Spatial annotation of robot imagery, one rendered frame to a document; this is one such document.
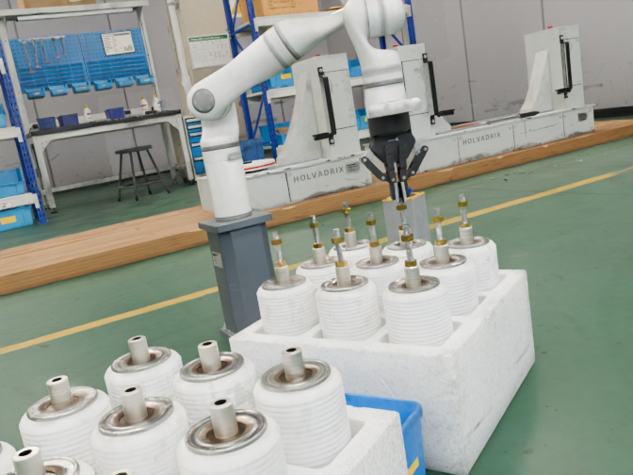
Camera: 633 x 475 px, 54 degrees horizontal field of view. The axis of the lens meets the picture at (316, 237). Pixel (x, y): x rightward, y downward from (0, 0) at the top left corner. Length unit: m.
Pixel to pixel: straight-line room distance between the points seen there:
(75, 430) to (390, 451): 0.34
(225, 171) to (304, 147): 1.97
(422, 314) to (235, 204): 0.73
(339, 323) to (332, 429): 0.31
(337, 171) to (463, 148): 0.88
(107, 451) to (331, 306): 0.43
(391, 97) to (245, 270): 0.60
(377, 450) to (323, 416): 0.07
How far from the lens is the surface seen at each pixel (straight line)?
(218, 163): 1.49
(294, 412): 0.65
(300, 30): 1.44
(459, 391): 0.89
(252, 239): 1.51
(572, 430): 1.05
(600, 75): 6.85
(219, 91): 1.47
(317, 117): 3.47
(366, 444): 0.68
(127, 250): 2.90
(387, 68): 1.12
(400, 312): 0.90
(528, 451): 0.99
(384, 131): 1.12
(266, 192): 3.16
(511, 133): 4.12
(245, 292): 1.52
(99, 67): 7.03
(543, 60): 4.63
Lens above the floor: 0.52
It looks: 11 degrees down
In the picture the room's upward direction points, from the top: 10 degrees counter-clockwise
